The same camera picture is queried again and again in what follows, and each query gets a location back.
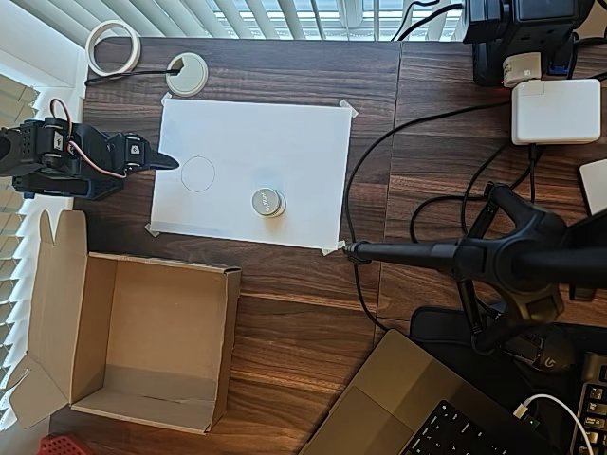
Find open cardboard box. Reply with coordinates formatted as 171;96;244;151
9;208;243;435

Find white round desk grommet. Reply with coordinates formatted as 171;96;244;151
165;53;210;98

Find white paper sheet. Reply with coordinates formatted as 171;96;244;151
150;97;353;251

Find masking tape roll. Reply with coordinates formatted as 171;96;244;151
85;21;141;77

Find white vertical blinds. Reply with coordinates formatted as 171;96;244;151
28;0;469;42
0;70;82;423

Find red perforated base block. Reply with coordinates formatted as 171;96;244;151
37;434;91;455

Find black desk mat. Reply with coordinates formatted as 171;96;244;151
410;305;607;418

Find grey laptop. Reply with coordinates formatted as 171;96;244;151
296;329;563;455

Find small white plug adapter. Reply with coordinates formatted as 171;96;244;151
501;50;544;89

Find black power strip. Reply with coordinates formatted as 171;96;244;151
462;0;582;87

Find white laptop power adapter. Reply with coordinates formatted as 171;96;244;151
510;78;602;146

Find blue plug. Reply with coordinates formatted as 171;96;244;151
543;49;573;78

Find white flat device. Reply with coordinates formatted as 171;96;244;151
578;158;607;217

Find black Logitech mouse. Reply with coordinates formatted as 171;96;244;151
519;324;582;373

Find black keyboard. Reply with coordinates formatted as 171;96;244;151
571;350;607;455

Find red white servo cable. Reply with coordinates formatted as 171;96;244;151
49;98;129;180

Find thin black grommet cable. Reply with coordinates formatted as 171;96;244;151
83;65;184;87

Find long black cable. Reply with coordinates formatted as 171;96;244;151
343;102;514;333

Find black camera tripod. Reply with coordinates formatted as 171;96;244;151
340;182;607;356

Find black charger cable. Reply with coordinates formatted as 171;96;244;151
410;141;540;246

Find white USB-C cable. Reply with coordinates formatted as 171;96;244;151
515;392;597;455

